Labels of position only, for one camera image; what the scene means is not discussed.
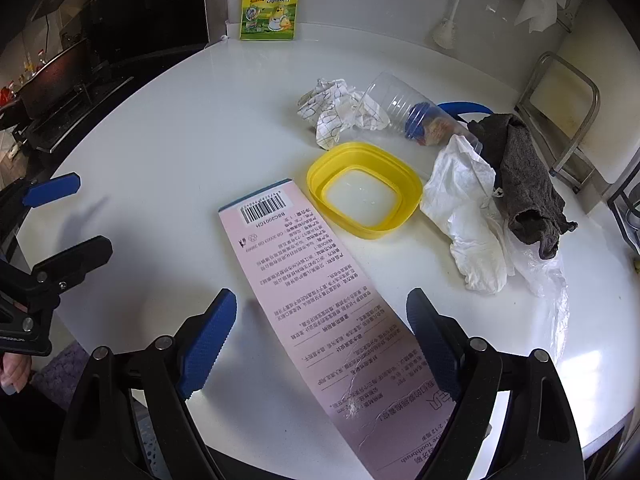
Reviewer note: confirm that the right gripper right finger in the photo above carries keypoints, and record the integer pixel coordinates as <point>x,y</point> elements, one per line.
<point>538,439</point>

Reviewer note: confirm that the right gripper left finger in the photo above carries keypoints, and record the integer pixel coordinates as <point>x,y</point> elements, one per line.
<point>103,438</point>

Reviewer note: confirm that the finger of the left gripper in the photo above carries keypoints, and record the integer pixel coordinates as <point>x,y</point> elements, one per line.
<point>23,193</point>
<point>70,267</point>

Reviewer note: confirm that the pink toothbrush box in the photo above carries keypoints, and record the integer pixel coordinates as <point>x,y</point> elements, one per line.
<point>361,362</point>

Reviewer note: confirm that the white tissue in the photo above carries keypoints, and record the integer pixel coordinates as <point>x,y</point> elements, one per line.
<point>459,198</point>

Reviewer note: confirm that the patterned paper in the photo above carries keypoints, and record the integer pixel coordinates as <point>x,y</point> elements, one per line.
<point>334,106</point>

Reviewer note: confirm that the yellow plastic container lid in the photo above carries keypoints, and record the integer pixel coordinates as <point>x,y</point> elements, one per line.
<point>365,190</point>

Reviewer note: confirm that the red white snack wrapper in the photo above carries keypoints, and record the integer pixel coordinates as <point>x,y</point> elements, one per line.
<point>436,130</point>

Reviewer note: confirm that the clear plastic cup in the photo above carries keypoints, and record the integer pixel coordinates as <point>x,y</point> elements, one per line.
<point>406,107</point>

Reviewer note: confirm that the clear plastic bag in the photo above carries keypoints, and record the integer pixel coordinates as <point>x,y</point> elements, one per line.
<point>545,280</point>

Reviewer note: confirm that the person's left hand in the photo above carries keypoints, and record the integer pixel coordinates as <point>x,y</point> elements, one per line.
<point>15,370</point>

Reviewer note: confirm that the purple floor mat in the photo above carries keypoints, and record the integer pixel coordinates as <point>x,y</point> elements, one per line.
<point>58,380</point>

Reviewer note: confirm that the dark grey rag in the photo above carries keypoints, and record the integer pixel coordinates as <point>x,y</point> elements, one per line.
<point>534,211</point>

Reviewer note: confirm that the yellow seasoning pouch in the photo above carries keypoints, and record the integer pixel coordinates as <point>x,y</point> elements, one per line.
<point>268,20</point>

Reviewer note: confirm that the metal cutting board rack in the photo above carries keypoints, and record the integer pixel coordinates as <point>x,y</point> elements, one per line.
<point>559,104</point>

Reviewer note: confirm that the white bottle brush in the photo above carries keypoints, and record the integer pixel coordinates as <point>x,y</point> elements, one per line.
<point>444,34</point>

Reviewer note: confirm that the black wire dish rack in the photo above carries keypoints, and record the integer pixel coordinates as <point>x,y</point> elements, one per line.
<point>624,204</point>

